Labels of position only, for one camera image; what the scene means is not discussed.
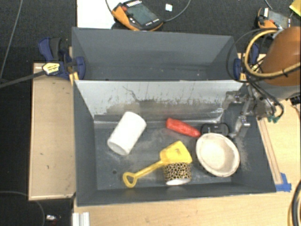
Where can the black cylinder on white bracket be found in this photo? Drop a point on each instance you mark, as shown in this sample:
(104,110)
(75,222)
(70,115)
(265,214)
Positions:
(295,100)

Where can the pale wood flat board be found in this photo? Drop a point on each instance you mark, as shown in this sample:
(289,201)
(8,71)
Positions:
(51,138)

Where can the white shallow bowl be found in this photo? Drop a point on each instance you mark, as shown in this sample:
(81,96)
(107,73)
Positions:
(217,154)

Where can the leopard print tape roll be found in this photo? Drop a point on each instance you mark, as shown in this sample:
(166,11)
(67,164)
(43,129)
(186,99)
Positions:
(177,173)

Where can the red-orange toy carrot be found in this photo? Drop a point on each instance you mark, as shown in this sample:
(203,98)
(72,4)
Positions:
(182,127)

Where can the yellow toy shovel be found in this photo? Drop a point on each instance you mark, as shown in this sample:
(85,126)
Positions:
(175,153)

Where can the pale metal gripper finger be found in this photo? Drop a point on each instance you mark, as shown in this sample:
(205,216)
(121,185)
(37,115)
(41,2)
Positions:
(231,98)
(241,124)

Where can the grey metal bin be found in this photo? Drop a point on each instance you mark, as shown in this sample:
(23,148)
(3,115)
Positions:
(150,55)

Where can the white plastic cup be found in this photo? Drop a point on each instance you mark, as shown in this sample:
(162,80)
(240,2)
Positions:
(128,132)

